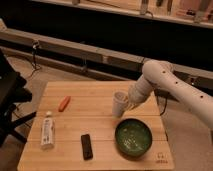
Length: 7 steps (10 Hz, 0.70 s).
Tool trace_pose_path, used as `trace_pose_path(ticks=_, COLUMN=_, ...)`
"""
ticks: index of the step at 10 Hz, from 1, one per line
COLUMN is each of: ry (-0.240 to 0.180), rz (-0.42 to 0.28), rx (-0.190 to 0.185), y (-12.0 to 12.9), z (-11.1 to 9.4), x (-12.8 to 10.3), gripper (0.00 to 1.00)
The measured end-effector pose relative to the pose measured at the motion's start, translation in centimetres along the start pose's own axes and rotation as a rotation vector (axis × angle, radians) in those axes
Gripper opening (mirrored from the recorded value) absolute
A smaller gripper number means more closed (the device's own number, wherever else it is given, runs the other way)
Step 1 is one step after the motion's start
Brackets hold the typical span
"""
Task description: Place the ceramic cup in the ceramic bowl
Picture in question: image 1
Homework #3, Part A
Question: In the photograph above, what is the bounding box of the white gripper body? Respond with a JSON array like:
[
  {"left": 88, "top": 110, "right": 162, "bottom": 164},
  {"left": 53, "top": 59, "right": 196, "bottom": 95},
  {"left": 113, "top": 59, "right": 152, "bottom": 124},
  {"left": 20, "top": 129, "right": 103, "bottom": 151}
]
[{"left": 126, "top": 91, "right": 141, "bottom": 110}]

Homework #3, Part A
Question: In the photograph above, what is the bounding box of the white ceramic cup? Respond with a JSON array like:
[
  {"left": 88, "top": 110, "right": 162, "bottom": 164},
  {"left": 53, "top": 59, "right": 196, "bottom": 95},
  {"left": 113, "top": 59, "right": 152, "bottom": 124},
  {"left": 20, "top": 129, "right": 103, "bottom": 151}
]
[{"left": 112, "top": 91, "right": 128, "bottom": 117}]

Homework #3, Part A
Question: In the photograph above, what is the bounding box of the black chair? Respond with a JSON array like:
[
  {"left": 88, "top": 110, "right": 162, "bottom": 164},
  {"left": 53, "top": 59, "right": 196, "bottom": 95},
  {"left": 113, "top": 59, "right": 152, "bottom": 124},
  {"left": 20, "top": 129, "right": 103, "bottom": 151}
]
[{"left": 0, "top": 49, "right": 36, "bottom": 147}]

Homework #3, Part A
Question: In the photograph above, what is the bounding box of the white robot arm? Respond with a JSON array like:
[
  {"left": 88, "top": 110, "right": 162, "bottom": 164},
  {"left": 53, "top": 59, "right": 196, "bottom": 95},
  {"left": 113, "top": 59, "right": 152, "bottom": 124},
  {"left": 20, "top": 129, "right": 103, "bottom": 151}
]
[{"left": 128, "top": 60, "right": 213, "bottom": 131}]

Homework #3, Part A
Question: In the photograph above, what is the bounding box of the green ceramic bowl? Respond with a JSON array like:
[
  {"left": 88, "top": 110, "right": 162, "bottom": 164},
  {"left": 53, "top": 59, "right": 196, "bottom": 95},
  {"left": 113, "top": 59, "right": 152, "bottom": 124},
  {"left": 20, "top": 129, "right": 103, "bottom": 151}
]
[{"left": 115, "top": 118, "right": 152, "bottom": 158}]

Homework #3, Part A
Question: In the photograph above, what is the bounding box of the black remote control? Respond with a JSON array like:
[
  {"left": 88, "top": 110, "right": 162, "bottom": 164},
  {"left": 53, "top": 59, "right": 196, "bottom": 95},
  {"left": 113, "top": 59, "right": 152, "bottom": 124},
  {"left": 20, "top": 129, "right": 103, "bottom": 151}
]
[{"left": 81, "top": 134, "right": 93, "bottom": 160}]

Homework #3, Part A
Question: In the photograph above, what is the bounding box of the white tube with cap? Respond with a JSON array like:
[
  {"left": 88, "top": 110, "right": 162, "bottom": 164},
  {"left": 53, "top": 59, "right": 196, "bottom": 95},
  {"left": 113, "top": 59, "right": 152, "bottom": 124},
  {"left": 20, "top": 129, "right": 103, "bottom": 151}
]
[{"left": 41, "top": 111, "right": 55, "bottom": 149}]

